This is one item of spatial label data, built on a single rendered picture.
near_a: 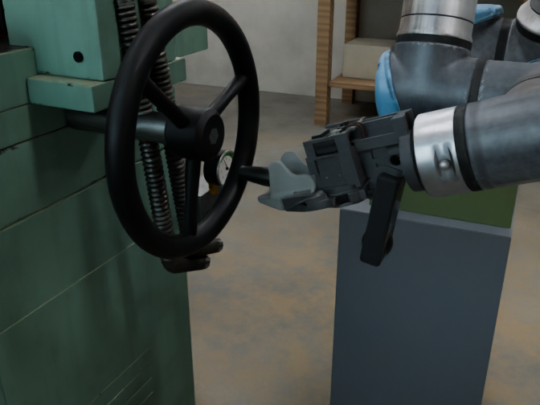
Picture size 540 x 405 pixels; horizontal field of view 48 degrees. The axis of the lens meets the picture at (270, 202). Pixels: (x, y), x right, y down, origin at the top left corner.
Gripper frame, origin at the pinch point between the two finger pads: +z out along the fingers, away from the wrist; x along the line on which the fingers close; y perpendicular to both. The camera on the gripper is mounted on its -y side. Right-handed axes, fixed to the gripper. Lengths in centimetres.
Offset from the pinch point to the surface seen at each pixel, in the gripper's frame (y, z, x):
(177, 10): 24.1, -3.1, 9.9
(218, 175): 1.1, 18.0, -16.4
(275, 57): 8, 156, -314
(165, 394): -33, 37, -6
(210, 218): 0.5, 6.1, 4.5
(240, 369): -56, 53, -46
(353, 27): 11, 95, -307
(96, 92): 19.1, 8.2, 12.9
